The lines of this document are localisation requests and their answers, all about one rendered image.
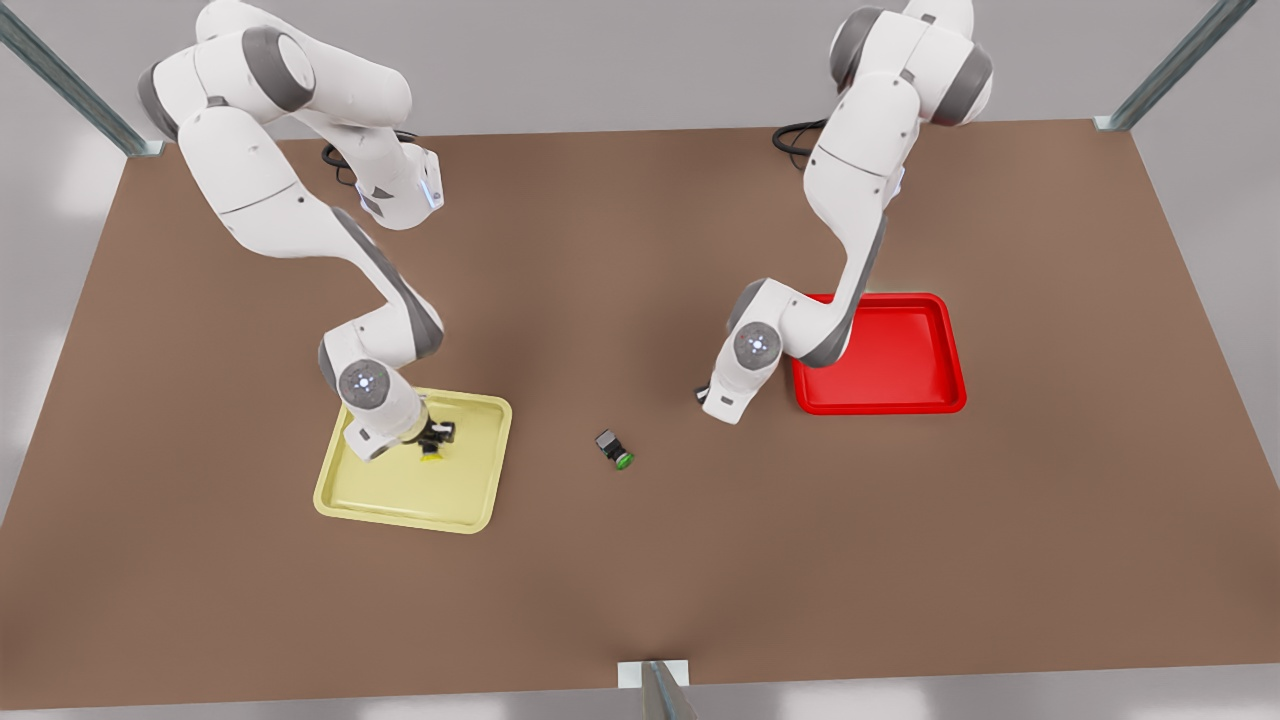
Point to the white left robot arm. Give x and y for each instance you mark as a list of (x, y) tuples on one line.
[(858, 170)]

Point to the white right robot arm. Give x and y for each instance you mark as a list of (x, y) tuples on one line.
[(262, 205)]

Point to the pale yellow tray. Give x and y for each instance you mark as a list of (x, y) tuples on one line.
[(440, 485)]

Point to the red tray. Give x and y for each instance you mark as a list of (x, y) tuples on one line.
[(895, 360)]

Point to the green push-button switch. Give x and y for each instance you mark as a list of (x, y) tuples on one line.
[(614, 448)]

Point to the silver frame post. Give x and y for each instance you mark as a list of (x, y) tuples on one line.
[(660, 690), (1175, 65), (70, 82)]

